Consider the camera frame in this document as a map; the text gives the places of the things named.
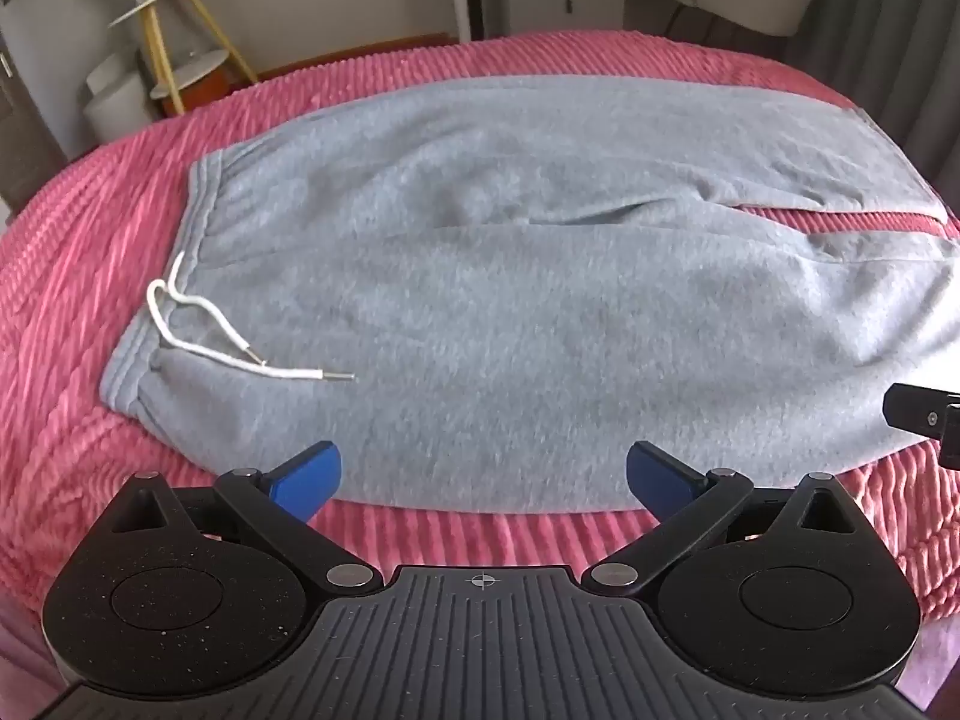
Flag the grey curtain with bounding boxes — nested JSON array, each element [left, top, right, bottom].
[[780, 0, 960, 200]]

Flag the grey pants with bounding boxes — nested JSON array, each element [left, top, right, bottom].
[[100, 75, 960, 515]]

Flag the gold-legged tiered side table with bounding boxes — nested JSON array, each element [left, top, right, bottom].
[[109, 0, 260, 117]]

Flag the brown wooden cabinet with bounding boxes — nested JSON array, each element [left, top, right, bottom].
[[0, 0, 70, 207]]

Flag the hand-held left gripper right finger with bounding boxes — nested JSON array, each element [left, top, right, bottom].
[[581, 441, 860, 592]]

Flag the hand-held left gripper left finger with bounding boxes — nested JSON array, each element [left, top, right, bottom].
[[109, 441, 383, 592]]

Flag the pink ribbed blanket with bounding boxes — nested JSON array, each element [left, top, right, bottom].
[[0, 30, 960, 691]]

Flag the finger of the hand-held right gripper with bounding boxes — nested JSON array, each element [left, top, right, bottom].
[[883, 382, 960, 466]]

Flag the white cylindrical bin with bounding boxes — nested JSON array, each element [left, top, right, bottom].
[[81, 52, 164, 145]]

